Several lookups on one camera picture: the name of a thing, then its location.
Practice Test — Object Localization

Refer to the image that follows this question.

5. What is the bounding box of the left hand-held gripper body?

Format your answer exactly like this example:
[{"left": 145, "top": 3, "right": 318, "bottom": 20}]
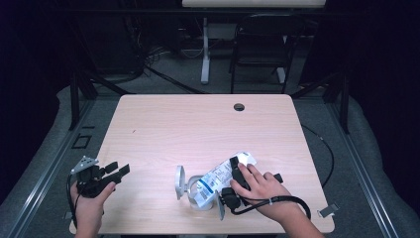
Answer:
[{"left": 69, "top": 156, "right": 117, "bottom": 199}]

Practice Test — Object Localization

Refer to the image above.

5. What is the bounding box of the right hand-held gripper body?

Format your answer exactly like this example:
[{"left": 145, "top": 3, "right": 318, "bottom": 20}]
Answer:
[{"left": 215, "top": 185, "right": 246, "bottom": 222}]

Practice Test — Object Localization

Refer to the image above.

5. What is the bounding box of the white packet with blue label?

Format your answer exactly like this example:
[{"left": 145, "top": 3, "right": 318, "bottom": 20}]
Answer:
[{"left": 193, "top": 151, "right": 259, "bottom": 209}]

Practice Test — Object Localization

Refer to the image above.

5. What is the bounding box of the person's left hand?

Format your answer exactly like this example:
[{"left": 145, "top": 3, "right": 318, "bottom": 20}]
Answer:
[{"left": 69, "top": 180, "right": 118, "bottom": 221}]

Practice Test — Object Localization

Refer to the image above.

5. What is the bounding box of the person's right hand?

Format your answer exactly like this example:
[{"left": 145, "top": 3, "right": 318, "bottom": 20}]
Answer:
[{"left": 229, "top": 163, "right": 300, "bottom": 223}]

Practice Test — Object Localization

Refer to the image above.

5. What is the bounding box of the black metal stand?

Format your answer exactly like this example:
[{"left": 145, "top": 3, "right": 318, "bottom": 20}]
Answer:
[
  {"left": 68, "top": 69, "right": 134, "bottom": 132},
  {"left": 289, "top": 69, "right": 352, "bottom": 135}
]

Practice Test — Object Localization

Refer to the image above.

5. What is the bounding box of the white desk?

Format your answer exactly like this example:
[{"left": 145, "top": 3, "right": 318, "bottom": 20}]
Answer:
[{"left": 180, "top": 0, "right": 328, "bottom": 85}]

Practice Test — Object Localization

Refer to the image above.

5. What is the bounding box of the black folding chair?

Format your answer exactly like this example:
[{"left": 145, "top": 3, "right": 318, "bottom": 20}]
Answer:
[{"left": 229, "top": 13, "right": 307, "bottom": 95}]

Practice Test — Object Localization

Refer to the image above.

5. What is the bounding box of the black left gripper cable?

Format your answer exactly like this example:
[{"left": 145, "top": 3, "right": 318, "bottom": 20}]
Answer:
[{"left": 66, "top": 174, "right": 79, "bottom": 230}]

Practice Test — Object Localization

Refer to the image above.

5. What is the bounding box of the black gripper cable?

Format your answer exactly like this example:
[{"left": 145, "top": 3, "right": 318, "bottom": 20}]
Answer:
[
  {"left": 66, "top": 174, "right": 79, "bottom": 230},
  {"left": 231, "top": 194, "right": 312, "bottom": 221}
]

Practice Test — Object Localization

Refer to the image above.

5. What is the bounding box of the black square floor frame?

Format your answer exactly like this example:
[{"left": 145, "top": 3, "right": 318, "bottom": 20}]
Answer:
[{"left": 70, "top": 133, "right": 93, "bottom": 150}]

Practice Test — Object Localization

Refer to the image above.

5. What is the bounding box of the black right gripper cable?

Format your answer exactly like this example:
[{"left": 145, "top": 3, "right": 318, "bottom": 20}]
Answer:
[{"left": 231, "top": 194, "right": 312, "bottom": 221}]

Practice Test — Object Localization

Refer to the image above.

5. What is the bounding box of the thin black floor cable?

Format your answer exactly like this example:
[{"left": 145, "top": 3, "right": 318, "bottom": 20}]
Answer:
[{"left": 301, "top": 124, "right": 335, "bottom": 190}]

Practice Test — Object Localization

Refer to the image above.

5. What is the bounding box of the grey metal bracket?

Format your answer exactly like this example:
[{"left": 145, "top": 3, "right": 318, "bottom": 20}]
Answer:
[{"left": 317, "top": 202, "right": 340, "bottom": 219}]

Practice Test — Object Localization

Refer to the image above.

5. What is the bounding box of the bundle of black cables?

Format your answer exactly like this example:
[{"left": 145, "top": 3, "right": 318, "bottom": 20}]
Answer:
[{"left": 127, "top": 14, "right": 206, "bottom": 96}]

